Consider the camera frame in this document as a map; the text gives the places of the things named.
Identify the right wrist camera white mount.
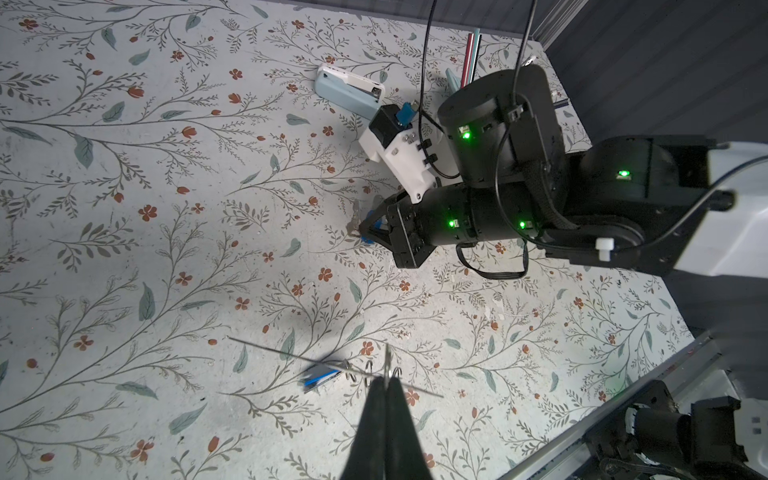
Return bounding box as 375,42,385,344
359,104,436,204

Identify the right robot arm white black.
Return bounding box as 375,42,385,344
359,65,767,479

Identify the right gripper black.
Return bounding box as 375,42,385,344
359,192,438,269

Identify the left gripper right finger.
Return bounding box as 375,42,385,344
385,377,432,480

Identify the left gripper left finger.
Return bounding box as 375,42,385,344
340,377,386,480

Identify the blue key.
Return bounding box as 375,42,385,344
359,217,383,244
300,366,342,392

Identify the light blue stapler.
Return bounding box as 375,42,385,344
314,63,386,120

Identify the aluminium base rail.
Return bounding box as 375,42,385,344
505,336,767,479

